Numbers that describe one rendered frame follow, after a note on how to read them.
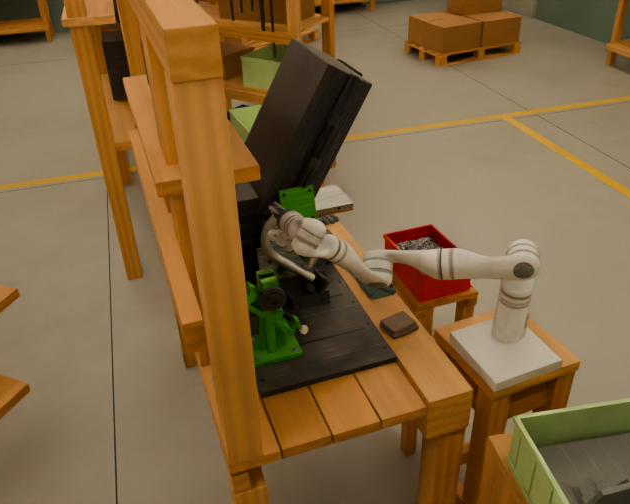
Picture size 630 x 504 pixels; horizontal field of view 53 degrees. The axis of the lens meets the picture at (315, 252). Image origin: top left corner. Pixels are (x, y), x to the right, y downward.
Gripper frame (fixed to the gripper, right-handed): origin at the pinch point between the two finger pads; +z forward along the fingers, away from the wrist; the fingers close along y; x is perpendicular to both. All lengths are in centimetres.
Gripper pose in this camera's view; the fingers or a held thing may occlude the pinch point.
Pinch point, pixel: (279, 213)
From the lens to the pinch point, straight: 198.6
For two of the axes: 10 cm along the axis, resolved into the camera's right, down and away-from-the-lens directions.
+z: -3.1, -2.6, 9.2
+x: -6.1, 8.0, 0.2
